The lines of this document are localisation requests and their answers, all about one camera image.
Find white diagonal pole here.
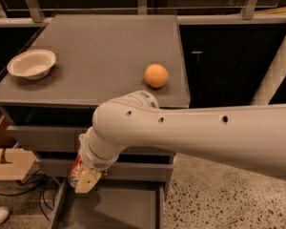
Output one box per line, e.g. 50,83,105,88
251,35,286,106

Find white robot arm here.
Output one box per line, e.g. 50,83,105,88
79,91,286,180

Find grey drawer cabinet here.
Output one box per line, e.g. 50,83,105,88
0,13,192,229

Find grey middle drawer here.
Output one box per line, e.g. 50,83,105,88
36,158,173,182

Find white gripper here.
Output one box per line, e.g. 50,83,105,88
75,132,119,194

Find white paper bowl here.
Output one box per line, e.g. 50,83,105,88
7,50,56,80

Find grey top drawer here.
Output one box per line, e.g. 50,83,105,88
7,124,175,157

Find red coke can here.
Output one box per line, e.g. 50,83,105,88
68,156,83,188

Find light wooden box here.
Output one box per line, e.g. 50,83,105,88
0,115,36,180

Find orange fruit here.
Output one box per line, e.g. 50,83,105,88
144,64,169,88

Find grey open bottom drawer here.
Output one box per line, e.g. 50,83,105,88
49,179,165,229

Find dark blue floor cables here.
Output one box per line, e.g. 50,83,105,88
0,169,60,221

